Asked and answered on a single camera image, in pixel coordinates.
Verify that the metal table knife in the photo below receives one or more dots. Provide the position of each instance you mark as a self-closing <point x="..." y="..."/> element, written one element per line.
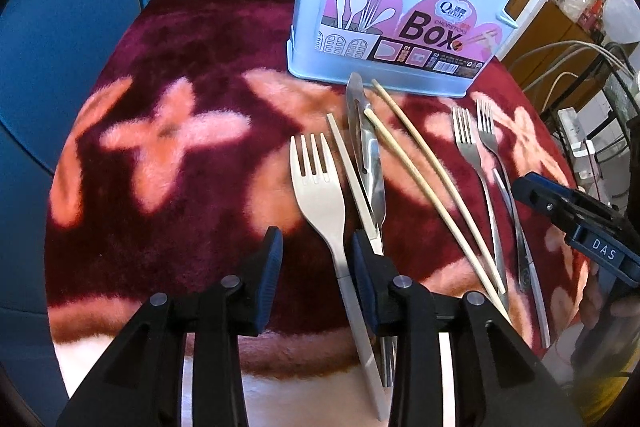
<point x="372" y="177"/>

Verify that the white power strip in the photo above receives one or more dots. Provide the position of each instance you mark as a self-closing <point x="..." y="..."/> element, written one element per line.
<point x="575" y="132"/>

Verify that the metal fork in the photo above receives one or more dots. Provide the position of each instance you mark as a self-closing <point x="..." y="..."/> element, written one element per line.
<point x="467" y="147"/>
<point x="487" y="132"/>

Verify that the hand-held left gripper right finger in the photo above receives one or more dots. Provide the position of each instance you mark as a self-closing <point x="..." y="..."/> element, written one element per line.
<point x="362" y="287"/>

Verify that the white plastic knife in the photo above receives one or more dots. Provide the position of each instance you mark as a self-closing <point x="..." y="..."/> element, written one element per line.
<point x="350" y="172"/>

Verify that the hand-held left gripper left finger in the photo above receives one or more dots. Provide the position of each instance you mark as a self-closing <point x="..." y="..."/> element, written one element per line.
<point x="267" y="279"/>

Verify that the white plastic fork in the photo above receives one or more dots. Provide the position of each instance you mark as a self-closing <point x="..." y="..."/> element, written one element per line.
<point x="315" y="197"/>

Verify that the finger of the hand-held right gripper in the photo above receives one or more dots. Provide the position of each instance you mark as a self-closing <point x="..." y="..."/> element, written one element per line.
<point x="550" y="202"/>

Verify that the wooden chopstick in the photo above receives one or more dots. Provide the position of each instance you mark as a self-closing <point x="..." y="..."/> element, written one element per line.
<point x="435" y="163"/>
<point x="435" y="202"/>

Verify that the red floral printed blanket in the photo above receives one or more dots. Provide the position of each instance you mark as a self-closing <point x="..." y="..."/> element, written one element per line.
<point x="175" y="207"/>

